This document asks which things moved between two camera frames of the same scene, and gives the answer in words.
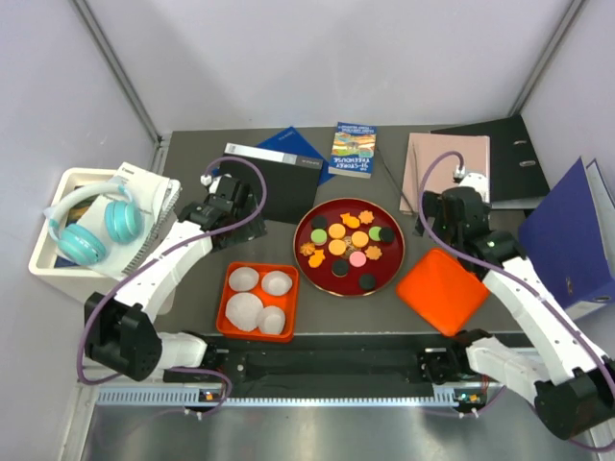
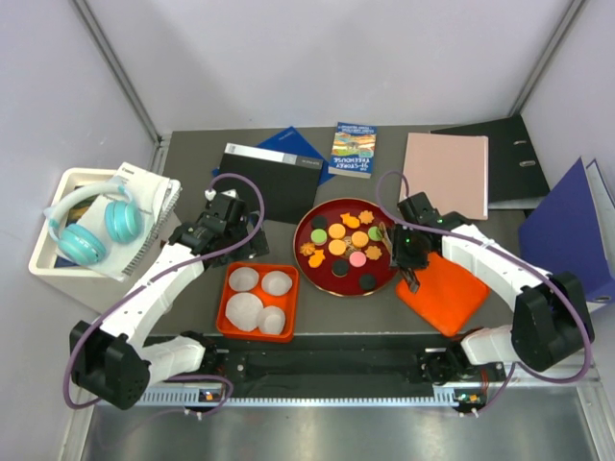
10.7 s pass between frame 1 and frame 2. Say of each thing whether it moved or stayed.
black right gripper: moved
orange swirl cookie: stayed
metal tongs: moved
